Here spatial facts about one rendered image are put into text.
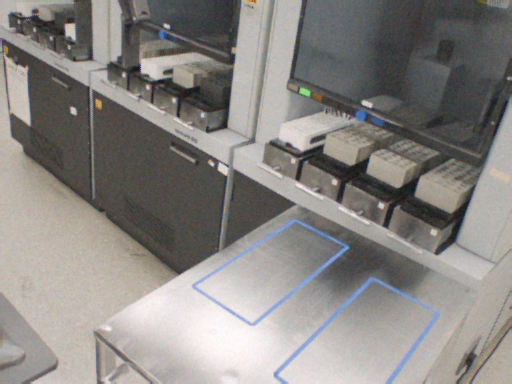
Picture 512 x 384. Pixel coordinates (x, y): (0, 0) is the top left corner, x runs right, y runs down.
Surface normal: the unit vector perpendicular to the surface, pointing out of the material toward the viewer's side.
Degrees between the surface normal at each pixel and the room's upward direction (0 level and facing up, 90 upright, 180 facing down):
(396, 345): 0
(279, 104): 90
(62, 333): 0
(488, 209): 90
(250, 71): 90
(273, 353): 0
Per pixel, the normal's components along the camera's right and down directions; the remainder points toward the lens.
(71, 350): 0.13, -0.86
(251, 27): -0.68, 0.28
